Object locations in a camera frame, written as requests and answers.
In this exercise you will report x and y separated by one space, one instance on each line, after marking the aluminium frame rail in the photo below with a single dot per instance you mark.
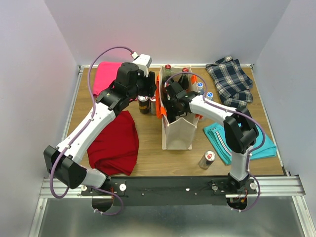
270 186

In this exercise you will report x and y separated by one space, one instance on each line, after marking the silver can front table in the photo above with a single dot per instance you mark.
207 159

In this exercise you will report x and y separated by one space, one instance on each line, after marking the black can beside bag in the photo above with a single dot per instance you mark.
143 103

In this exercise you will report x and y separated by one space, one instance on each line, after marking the teal folded shorts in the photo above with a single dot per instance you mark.
216 135

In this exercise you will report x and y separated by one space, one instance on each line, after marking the clear water bottle blue label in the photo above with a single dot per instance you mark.
209 95

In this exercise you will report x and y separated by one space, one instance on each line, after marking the pink folded cloth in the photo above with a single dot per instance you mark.
106 73

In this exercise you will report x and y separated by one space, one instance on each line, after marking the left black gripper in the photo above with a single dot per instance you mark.
150 89

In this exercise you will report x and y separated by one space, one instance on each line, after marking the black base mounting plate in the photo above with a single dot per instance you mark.
178 190

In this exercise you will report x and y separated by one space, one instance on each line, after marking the red folded cloth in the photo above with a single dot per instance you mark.
115 149

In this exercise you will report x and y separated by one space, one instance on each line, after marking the cola glass bottle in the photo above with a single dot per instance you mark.
166 76

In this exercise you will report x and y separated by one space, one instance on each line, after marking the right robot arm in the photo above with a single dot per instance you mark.
240 129

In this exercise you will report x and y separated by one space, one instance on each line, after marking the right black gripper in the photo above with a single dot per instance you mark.
168 100

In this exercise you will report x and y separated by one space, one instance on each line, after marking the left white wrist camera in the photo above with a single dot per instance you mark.
143 61

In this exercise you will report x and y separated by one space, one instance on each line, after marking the beige canvas tote bag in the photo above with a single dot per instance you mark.
179 134

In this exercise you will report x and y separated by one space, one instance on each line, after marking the plaid navy white shirt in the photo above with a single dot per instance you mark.
232 83

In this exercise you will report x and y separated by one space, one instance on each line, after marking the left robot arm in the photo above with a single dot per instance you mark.
63 161

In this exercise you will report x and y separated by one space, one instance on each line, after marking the silver can red tab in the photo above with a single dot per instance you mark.
153 105

